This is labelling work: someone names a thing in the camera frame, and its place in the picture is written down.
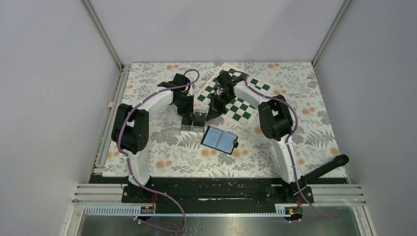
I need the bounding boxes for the black leather card holder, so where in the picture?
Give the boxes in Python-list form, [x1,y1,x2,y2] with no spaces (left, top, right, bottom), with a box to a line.
[201,126,239,155]

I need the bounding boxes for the black cylindrical handle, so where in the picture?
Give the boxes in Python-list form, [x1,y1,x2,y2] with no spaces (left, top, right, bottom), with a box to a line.
[301,154,349,184]

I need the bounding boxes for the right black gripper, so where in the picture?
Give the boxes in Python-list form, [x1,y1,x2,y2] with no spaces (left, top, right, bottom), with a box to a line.
[206,92,235,122]

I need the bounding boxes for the grey slotted cable duct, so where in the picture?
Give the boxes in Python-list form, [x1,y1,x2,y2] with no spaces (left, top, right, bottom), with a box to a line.
[83,204,303,218]

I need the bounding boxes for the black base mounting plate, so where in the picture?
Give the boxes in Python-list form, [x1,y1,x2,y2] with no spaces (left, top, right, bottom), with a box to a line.
[121,177,300,214]

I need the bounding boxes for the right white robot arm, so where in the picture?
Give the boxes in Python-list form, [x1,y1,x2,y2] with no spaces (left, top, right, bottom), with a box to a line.
[206,71,302,203]

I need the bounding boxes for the aluminium frame rails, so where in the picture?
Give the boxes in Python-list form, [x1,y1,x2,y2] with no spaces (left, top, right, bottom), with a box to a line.
[62,0,376,236]

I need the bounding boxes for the clear acrylic card stand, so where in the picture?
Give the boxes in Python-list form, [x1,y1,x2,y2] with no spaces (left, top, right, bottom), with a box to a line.
[164,109,207,133]

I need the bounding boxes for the floral patterned table mat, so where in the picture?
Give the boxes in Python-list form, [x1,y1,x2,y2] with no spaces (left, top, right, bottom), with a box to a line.
[122,62,339,177]

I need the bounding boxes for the green white checkerboard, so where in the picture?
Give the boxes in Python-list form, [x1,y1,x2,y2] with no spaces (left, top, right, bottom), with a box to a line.
[194,63,272,126]

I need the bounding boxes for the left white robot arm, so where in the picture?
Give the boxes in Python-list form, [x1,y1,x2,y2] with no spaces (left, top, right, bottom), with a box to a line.
[111,73,194,202]

